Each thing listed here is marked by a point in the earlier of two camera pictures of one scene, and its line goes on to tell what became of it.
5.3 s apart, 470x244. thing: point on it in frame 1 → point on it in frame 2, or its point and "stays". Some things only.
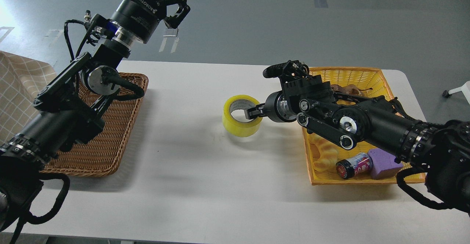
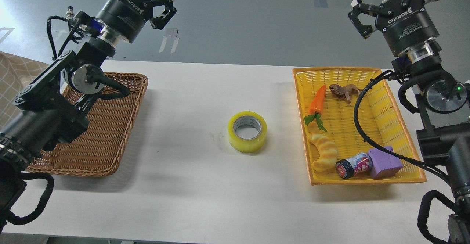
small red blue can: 358,164 stays
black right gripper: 277,107 → 404,27
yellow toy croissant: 328,154 stays
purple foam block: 384,165 stays
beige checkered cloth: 21,80 stays
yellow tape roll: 236,128 → 247,131
